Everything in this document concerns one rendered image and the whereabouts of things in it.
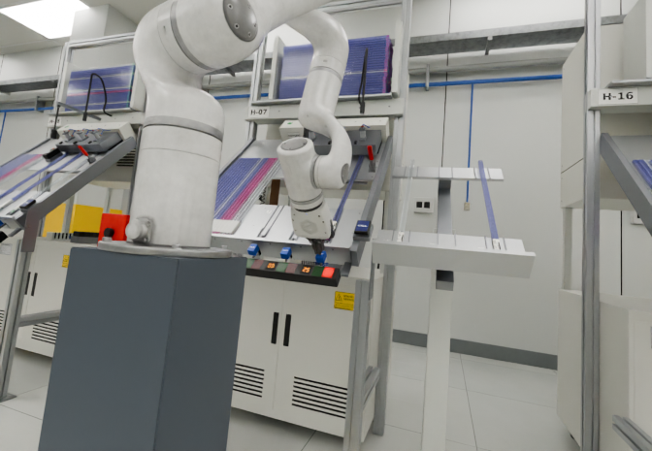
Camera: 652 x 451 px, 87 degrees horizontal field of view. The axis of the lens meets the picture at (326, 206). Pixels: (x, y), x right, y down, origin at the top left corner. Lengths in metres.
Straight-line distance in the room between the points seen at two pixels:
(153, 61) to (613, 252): 2.97
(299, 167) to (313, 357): 0.83
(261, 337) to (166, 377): 0.99
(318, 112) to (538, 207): 2.39
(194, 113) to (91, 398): 0.40
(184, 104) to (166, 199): 0.14
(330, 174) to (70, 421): 0.57
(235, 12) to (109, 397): 0.55
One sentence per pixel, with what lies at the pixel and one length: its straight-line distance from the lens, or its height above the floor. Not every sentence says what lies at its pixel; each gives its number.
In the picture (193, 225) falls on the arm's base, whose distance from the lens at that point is 0.55.
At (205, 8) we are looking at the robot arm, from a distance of 0.59.
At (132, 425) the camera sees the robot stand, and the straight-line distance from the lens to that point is 0.55.
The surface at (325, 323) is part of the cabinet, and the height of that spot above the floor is 0.44.
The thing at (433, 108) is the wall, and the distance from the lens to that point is 3.16.
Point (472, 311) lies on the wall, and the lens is 2.96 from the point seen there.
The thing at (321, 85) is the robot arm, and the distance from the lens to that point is 0.89.
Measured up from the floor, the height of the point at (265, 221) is 0.79.
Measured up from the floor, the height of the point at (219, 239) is 0.72.
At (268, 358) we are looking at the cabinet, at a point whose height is 0.27.
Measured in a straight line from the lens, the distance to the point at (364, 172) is 1.33.
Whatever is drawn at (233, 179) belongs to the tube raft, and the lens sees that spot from 1.46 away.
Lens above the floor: 0.74
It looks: 6 degrees up
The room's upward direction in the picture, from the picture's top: 5 degrees clockwise
